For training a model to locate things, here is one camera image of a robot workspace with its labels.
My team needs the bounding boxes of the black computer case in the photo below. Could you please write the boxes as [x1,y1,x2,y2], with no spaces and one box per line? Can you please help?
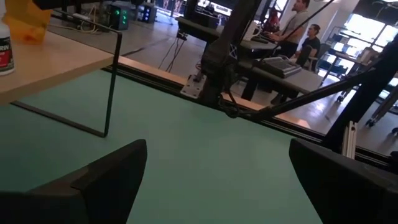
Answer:
[107,3,131,31]

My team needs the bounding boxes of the grey top work table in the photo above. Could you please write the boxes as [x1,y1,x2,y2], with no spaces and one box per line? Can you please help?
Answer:
[239,58,324,105]

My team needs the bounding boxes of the wooden shelf black metal legs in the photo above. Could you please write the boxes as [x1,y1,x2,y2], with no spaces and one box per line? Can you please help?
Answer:
[0,9,123,139]

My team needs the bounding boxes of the silver aluminium profile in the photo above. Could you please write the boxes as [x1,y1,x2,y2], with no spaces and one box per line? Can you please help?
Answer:
[341,120,358,159]

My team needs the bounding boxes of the black computer blue lights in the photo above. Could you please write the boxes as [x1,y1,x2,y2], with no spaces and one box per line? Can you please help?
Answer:
[136,2,158,24]

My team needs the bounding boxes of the grey keyboard device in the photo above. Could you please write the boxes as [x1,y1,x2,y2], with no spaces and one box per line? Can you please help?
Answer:
[254,55,302,79]

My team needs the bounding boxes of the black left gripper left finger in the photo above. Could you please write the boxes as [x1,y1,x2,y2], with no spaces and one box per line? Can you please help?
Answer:
[0,139,147,224]

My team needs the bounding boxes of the white bottle printed MEDICINE 5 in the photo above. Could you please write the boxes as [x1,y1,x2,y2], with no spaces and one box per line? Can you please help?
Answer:
[0,21,16,77]

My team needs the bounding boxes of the grey metal arm base plate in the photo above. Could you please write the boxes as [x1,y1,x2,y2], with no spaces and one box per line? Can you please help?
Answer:
[180,74,208,100]

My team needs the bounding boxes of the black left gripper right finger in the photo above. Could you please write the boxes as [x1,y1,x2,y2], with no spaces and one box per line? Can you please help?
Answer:
[289,138,398,224]

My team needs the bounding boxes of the person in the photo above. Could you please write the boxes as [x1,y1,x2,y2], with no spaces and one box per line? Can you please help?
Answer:
[294,24,322,68]
[267,0,312,58]
[264,7,280,32]

